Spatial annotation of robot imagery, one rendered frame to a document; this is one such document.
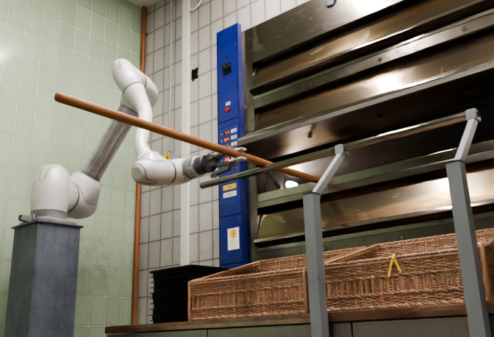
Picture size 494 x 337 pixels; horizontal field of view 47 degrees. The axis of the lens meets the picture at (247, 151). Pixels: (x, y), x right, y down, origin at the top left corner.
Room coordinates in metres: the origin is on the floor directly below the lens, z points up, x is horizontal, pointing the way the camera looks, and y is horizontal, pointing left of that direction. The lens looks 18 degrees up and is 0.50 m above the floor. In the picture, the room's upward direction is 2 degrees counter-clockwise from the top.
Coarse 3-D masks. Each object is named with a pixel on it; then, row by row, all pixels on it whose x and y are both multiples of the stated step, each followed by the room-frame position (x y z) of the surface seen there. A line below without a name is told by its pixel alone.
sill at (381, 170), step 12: (480, 144) 2.03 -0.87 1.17; (492, 144) 2.00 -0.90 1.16; (432, 156) 2.15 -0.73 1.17; (444, 156) 2.12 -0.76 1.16; (372, 168) 2.32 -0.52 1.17; (384, 168) 2.28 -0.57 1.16; (396, 168) 2.25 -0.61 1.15; (408, 168) 2.22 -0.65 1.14; (336, 180) 2.43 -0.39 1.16; (348, 180) 2.39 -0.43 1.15; (276, 192) 2.64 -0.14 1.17; (288, 192) 2.60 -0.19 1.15; (300, 192) 2.56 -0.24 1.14
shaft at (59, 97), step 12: (60, 96) 1.51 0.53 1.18; (72, 96) 1.54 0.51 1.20; (84, 108) 1.58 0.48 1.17; (96, 108) 1.61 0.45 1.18; (108, 108) 1.64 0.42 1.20; (120, 120) 1.69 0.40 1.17; (132, 120) 1.71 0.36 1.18; (144, 120) 1.75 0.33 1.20; (156, 132) 1.81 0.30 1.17; (168, 132) 1.83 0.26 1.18; (180, 132) 1.87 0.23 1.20; (204, 144) 1.97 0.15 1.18; (216, 144) 2.01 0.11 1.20; (240, 156) 2.12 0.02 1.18; (252, 156) 2.17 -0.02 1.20; (288, 168) 2.36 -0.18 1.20; (312, 180) 2.51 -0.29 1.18
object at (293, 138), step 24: (480, 72) 1.86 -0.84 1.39; (384, 96) 2.10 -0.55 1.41; (408, 96) 2.05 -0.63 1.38; (432, 96) 2.04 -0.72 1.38; (456, 96) 2.03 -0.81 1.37; (480, 96) 2.02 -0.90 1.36; (312, 120) 2.32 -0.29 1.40; (336, 120) 2.28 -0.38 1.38; (360, 120) 2.27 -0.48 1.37; (384, 120) 2.25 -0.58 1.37; (408, 120) 2.24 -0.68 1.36; (240, 144) 2.59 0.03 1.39; (264, 144) 2.56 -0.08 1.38; (288, 144) 2.54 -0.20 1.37; (312, 144) 2.53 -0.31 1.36
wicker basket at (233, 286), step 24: (264, 264) 2.64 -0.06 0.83; (288, 264) 2.56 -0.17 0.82; (192, 288) 2.29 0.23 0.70; (216, 288) 2.21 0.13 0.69; (240, 288) 2.14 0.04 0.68; (264, 288) 2.07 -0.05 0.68; (288, 288) 2.01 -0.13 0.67; (192, 312) 2.30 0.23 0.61; (216, 312) 2.22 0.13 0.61; (240, 312) 2.14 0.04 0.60; (264, 312) 2.07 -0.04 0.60; (288, 312) 2.01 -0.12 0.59
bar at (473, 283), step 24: (432, 120) 1.76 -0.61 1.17; (456, 120) 1.71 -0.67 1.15; (480, 120) 1.69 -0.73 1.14; (360, 144) 1.93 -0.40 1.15; (264, 168) 2.21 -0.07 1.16; (336, 168) 1.94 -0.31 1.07; (456, 168) 1.50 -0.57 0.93; (312, 192) 1.80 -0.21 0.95; (456, 192) 1.50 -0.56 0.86; (312, 216) 1.80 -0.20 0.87; (456, 216) 1.51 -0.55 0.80; (312, 240) 1.81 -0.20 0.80; (312, 264) 1.81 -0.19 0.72; (480, 264) 1.52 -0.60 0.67; (312, 288) 1.81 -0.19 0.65; (480, 288) 1.50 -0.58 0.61; (312, 312) 1.82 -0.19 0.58; (480, 312) 1.49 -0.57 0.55; (312, 336) 1.82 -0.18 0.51; (480, 336) 1.50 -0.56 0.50
